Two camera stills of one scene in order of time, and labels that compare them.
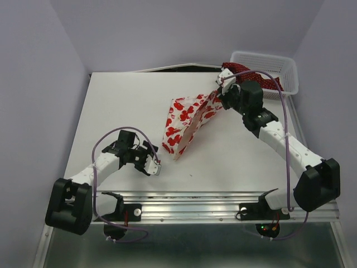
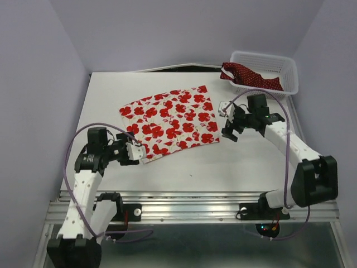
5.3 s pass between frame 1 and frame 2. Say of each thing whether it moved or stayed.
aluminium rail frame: stayed
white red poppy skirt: moved
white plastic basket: stayed
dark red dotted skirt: stayed
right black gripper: moved
